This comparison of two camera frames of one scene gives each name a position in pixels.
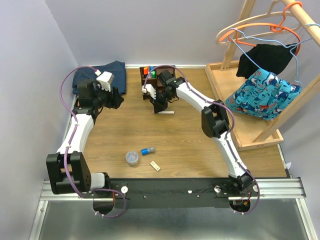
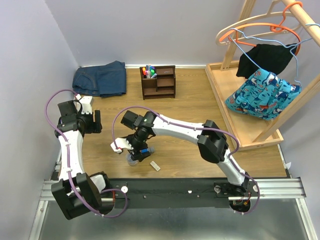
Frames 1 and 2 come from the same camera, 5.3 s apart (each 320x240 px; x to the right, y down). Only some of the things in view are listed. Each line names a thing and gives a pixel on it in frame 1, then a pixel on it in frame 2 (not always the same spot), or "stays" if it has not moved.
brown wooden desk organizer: (152, 87) stays
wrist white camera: (150, 89) -> (122, 143)
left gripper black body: (104, 98) -> (87, 120)
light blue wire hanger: (290, 47) stays
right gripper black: (158, 106) -> (140, 157)
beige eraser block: (155, 166) stays
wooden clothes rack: (249, 132) stays
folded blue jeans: (117, 68) stays
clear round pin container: (132, 158) stays
